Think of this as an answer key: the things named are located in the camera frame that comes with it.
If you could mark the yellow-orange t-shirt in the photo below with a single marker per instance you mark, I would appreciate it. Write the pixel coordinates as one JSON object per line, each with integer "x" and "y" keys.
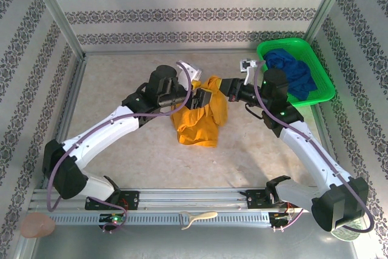
{"x": 200, "y": 122}

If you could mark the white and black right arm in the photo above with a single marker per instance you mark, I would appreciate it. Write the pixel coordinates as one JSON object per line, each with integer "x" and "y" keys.
{"x": 318, "y": 162}

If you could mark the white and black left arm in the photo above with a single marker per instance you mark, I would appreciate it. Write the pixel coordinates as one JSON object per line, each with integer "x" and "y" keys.
{"x": 100, "y": 134}

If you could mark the blue cloth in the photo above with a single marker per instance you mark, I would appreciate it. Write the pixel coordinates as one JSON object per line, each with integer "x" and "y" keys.
{"x": 297, "y": 71}

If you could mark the green plastic basket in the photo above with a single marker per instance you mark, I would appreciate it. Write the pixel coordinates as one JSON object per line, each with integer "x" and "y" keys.
{"x": 318, "y": 68}

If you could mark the circuit board with green light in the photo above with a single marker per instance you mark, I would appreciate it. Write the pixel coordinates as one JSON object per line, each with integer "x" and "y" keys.
{"x": 112, "y": 218}
{"x": 282, "y": 217}

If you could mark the cream plastic hook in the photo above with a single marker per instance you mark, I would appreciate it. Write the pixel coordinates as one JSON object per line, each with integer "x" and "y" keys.
{"x": 200, "y": 216}

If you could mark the patterned tape roll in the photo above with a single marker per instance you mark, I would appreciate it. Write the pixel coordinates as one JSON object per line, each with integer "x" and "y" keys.
{"x": 345, "y": 234}

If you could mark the pink translucent cup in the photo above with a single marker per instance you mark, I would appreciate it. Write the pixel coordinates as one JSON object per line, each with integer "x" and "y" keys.
{"x": 38, "y": 225}

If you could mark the aluminium frame rail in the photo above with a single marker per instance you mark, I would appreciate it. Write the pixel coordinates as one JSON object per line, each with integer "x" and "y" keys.
{"x": 324, "y": 137}
{"x": 68, "y": 113}
{"x": 169, "y": 51}

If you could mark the aluminium frame post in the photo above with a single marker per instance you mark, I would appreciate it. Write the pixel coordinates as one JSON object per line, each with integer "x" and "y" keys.
{"x": 327, "y": 1}
{"x": 54, "y": 10}

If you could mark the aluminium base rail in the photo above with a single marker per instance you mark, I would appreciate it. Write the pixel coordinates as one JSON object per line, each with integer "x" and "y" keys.
{"x": 188, "y": 198}

